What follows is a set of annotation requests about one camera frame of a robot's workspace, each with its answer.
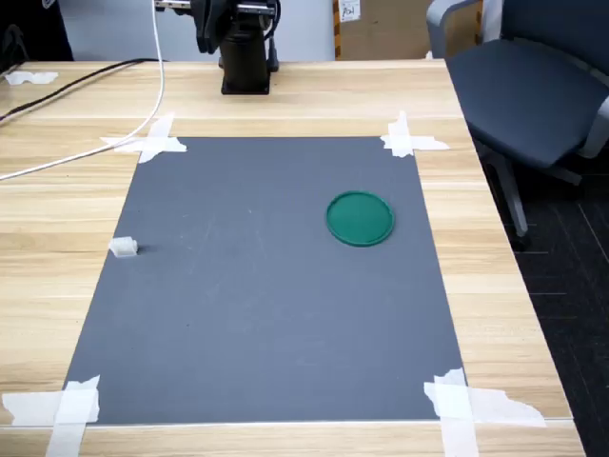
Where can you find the small white plastic terminal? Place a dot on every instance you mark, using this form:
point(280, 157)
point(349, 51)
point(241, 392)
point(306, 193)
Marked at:
point(123, 247)

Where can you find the round green lid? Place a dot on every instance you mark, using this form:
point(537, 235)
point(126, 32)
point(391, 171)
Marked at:
point(360, 219)

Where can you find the white tape piece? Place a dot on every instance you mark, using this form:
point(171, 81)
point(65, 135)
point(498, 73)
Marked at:
point(154, 143)
point(71, 404)
point(457, 409)
point(404, 140)

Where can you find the brown cardboard box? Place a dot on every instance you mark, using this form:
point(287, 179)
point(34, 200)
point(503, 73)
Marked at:
point(390, 28)

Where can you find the black chair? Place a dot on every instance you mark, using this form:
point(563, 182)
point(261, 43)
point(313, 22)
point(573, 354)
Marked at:
point(33, 33)

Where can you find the dark grey office chair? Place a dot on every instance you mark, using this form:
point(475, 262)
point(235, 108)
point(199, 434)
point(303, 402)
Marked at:
point(528, 100)

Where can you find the dark grey mat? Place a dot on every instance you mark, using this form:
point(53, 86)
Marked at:
point(266, 323)

